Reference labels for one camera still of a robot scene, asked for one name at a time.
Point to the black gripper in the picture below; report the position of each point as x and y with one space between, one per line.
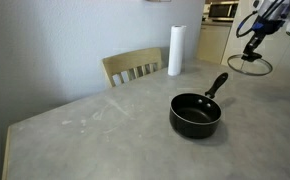
271 26

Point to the glass lid with black knob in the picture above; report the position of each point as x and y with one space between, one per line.
250 65

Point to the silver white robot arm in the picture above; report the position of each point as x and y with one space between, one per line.
273 8

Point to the cream closet doors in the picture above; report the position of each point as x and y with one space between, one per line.
285 56

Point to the cream kitchen cabinet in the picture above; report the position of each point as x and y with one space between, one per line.
213 43

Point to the silver microwave oven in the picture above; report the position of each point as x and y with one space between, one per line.
220 10

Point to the white paper towel roll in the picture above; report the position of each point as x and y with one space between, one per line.
176 50

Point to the light wooden chair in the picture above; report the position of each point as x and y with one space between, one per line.
131 60

